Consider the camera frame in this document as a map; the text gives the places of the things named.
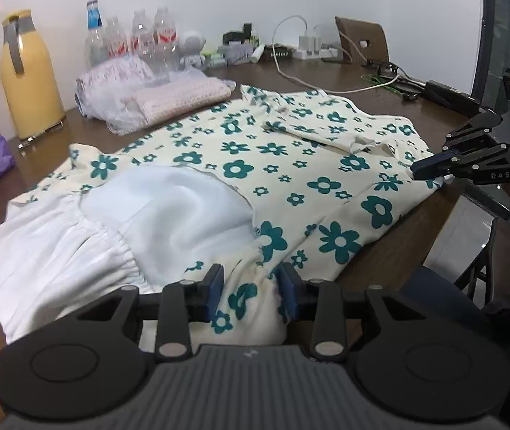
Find cream teal flower dress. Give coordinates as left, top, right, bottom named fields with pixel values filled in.
left=0, top=86, right=440, bottom=345

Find brown cardboard stand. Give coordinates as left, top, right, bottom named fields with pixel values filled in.
left=334, top=16, right=389, bottom=66

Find white charger adapter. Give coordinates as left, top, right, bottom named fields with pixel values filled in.
left=299, top=35, right=322, bottom=53

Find white power strip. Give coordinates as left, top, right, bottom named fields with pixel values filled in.
left=293, top=47, right=341, bottom=61

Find dark green flat box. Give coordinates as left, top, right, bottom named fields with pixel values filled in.
left=266, top=44, right=294, bottom=60

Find pink striped folded garment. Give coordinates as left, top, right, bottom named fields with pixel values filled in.
left=124, top=77, right=236, bottom=126

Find white small tube bottle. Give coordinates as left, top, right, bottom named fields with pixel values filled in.
left=249, top=45, right=264, bottom=64

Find pink floral folded garment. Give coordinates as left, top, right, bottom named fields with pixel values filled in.
left=75, top=56, right=156, bottom=118

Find black small box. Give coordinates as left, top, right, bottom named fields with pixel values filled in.
left=222, top=31, right=249, bottom=46

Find green white small boxes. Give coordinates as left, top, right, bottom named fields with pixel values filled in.
left=204, top=52, right=227, bottom=68

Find yellow thermos jug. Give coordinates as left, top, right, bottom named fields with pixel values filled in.
left=0, top=10, right=65, bottom=149

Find right plastic water bottle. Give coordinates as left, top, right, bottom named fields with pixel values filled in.
left=153, top=6, right=178, bottom=72

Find plastic water bottle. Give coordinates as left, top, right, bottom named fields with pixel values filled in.
left=153, top=6, right=178, bottom=72
left=130, top=9, right=155, bottom=62
left=105, top=16, right=129, bottom=58

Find left plastic water bottle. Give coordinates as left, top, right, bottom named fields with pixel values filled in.
left=105, top=16, right=129, bottom=58

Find blue label glass bottle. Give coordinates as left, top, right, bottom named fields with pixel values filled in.
left=85, top=0, right=108, bottom=69

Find middle plastic water bottle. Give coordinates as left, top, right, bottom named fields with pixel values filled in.
left=130, top=9, right=155, bottom=62

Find white charging cable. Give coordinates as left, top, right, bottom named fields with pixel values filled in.
left=271, top=14, right=417, bottom=96

